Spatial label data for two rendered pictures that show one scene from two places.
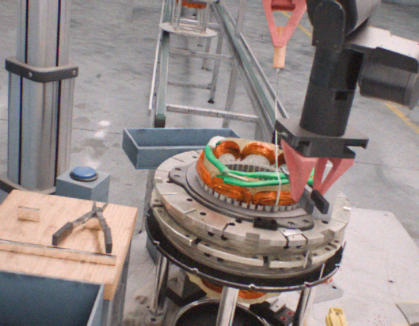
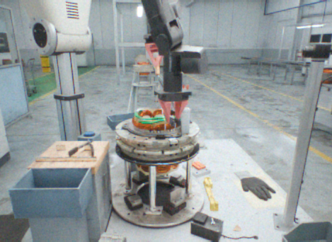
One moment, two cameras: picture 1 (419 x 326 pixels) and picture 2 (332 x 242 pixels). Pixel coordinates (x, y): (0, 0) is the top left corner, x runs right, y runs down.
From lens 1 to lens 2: 0.15 m
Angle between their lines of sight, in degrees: 5
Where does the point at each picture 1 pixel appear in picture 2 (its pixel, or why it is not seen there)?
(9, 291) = (52, 176)
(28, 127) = (66, 120)
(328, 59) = (167, 60)
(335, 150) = (178, 98)
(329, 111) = (172, 81)
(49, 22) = (68, 76)
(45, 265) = (66, 164)
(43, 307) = (67, 181)
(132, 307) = (118, 188)
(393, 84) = (192, 64)
